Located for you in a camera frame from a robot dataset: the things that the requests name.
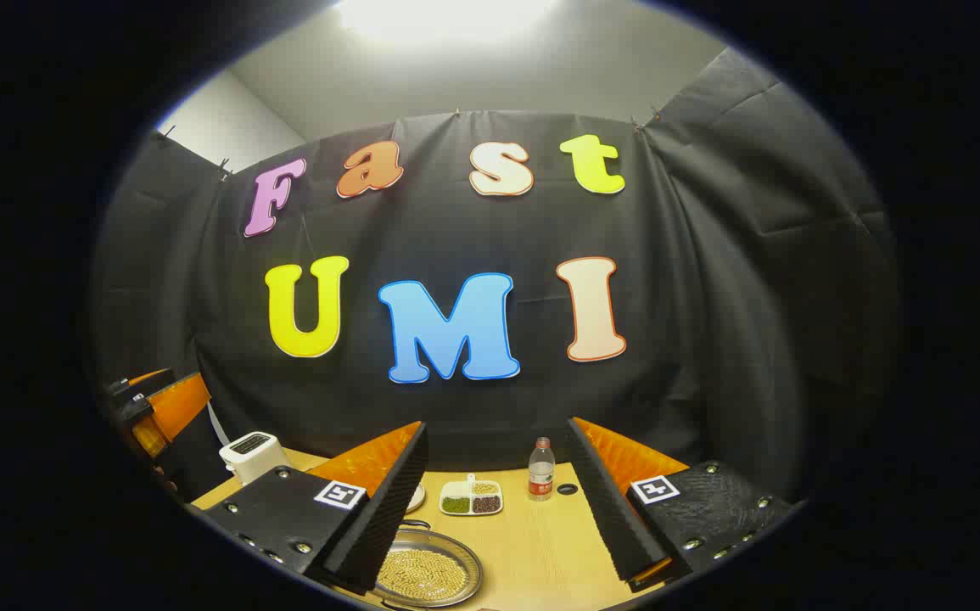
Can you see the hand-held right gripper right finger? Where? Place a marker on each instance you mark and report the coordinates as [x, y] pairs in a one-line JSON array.
[[608, 509]]

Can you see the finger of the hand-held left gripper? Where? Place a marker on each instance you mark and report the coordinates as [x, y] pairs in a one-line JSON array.
[[137, 383], [176, 407]]

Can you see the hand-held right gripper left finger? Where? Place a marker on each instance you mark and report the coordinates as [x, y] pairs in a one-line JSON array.
[[388, 509]]

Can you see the stainless steel pot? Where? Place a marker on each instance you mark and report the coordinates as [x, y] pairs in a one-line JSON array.
[[470, 564]]

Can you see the white round plate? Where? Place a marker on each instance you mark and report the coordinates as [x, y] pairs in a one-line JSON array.
[[416, 499]]

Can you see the green beans pile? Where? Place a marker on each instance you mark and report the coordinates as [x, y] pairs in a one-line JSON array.
[[456, 505]]

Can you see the white divided dish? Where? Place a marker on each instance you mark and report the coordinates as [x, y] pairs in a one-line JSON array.
[[454, 488]]

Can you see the pile of soybeans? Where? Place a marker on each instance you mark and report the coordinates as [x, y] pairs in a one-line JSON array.
[[422, 573]]

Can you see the clear plastic water bottle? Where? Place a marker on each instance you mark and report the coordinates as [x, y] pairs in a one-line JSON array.
[[541, 471]]

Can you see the white toaster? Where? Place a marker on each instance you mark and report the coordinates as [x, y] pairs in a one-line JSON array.
[[252, 465]]

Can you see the dark brown beans pile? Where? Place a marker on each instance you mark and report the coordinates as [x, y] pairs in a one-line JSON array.
[[486, 505]]

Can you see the pale beans pile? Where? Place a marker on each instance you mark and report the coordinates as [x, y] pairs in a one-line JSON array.
[[484, 488]]

